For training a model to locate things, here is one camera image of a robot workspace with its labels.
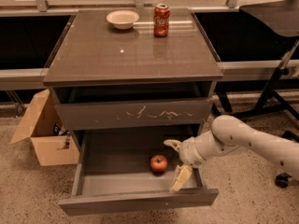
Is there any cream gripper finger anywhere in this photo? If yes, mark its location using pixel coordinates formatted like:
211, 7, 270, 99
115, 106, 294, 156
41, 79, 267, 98
164, 139, 181, 151
169, 164, 192, 193

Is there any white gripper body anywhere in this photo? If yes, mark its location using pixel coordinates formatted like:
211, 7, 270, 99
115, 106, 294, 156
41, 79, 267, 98
178, 137, 205, 168

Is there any red apple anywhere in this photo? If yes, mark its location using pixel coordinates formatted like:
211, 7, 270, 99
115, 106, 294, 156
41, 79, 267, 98
150, 155, 168, 173

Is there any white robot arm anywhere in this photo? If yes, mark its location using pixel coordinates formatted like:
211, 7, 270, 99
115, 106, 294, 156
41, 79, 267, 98
164, 115, 299, 193

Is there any closed grey top drawer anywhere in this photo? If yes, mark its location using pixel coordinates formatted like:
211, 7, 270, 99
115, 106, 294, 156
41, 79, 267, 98
55, 98, 212, 130

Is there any open grey middle drawer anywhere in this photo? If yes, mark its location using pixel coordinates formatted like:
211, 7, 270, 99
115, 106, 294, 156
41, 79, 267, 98
59, 125, 219, 216

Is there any grey drawer cabinet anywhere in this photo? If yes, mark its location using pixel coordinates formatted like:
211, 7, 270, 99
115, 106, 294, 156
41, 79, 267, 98
43, 7, 224, 217

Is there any black office chair base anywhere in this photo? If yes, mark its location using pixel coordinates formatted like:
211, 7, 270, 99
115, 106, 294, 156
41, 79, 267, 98
275, 129, 299, 189

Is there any open cardboard box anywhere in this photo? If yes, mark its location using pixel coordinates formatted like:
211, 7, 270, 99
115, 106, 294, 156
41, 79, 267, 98
11, 90, 79, 166

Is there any red soda can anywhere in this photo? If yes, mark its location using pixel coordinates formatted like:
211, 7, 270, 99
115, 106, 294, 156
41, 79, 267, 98
153, 4, 170, 37

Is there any white paper bowl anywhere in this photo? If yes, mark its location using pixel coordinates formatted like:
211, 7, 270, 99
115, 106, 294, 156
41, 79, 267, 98
107, 10, 139, 30

